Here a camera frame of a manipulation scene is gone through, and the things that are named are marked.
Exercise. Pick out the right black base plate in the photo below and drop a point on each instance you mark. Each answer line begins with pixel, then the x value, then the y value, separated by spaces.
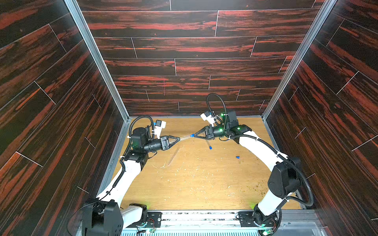
pixel 250 219

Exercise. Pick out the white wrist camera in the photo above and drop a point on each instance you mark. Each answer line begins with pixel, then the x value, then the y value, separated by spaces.
pixel 207 116
pixel 158 127

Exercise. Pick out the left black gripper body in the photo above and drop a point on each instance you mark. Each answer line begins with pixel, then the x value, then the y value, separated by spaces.
pixel 163 144

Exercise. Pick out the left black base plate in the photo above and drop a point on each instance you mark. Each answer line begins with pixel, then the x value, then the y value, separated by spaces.
pixel 152 219

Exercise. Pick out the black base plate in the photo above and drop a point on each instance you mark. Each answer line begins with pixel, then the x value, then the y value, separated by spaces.
pixel 250 219
pixel 152 219

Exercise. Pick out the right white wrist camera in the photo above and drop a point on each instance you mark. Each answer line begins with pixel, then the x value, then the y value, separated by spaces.
pixel 207 116

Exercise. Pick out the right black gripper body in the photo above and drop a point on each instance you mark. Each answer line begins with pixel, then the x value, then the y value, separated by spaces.
pixel 209 132

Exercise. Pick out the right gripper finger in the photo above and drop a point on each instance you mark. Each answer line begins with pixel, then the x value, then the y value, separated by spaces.
pixel 202 132
pixel 201 137

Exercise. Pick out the aluminium front rail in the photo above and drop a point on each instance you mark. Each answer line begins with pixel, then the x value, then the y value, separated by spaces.
pixel 224 223

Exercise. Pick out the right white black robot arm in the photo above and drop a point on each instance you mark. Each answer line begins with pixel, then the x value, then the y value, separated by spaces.
pixel 286 174

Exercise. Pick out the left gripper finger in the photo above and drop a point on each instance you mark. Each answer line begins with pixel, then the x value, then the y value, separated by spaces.
pixel 173 139
pixel 172 143

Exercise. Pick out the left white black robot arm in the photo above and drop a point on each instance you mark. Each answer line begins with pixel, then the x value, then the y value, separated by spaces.
pixel 102 216

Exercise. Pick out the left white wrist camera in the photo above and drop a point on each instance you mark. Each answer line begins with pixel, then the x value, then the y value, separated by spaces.
pixel 158 127

